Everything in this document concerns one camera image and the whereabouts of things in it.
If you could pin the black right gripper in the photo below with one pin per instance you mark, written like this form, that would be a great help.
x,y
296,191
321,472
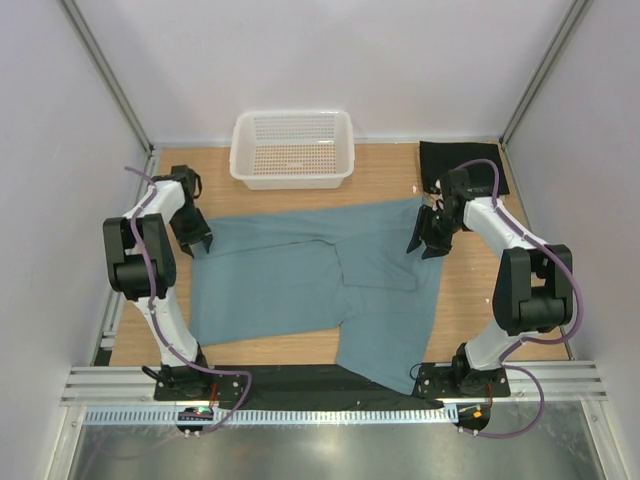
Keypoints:
x,y
422,231

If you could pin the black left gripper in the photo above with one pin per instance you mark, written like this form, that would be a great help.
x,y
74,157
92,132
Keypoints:
x,y
187,237

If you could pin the teal blue t-shirt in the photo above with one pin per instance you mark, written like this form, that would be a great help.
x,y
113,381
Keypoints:
x,y
346,268

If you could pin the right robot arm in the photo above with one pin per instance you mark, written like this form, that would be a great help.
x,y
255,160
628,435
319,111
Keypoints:
x,y
534,291

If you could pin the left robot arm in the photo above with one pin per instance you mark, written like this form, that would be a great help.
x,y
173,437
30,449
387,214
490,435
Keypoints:
x,y
141,265

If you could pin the folded black t-shirt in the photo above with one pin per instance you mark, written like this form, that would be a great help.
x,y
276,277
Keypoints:
x,y
436,159

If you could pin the white perforated plastic basket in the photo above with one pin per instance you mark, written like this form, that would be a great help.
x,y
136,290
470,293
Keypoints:
x,y
292,149

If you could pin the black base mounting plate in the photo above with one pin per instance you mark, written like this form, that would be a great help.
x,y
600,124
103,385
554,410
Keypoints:
x,y
429,384

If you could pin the slotted grey cable duct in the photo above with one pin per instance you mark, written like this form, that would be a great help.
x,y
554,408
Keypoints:
x,y
184,416

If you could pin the aluminium front frame rail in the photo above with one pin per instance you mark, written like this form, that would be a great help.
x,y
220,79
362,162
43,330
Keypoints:
x,y
115,382

